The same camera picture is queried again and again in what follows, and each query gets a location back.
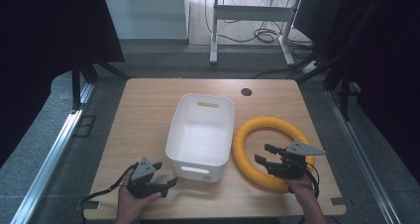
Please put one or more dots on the silver metal rail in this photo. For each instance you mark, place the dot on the silver metal rail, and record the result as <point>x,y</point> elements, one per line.
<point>361,154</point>
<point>46,166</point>

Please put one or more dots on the person's left hand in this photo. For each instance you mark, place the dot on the person's left hand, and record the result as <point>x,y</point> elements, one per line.
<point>132,202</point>

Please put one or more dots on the black metal stand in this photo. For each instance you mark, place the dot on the black metal stand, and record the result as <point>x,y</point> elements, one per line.
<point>343,91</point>
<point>76,85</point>

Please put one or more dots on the black curtain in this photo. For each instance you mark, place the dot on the black curtain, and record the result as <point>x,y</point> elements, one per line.
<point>386,68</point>
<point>39,52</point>

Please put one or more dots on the white plastic bin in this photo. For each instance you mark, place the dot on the white plastic bin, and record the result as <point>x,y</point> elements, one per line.
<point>201,141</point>

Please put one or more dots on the person's right hand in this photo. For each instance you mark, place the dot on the person's right hand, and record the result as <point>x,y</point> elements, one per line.
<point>302,188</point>

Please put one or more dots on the white power strip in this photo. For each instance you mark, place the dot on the white power strip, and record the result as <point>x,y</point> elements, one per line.
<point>311,66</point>

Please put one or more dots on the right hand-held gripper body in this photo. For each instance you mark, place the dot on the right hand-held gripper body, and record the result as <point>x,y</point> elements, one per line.
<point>290,166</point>

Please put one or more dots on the white desk frame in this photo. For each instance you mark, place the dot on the white desk frame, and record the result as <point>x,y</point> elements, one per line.
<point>214,35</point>

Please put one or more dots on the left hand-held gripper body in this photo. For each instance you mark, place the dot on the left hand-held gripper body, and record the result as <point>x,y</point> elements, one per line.
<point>142,171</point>

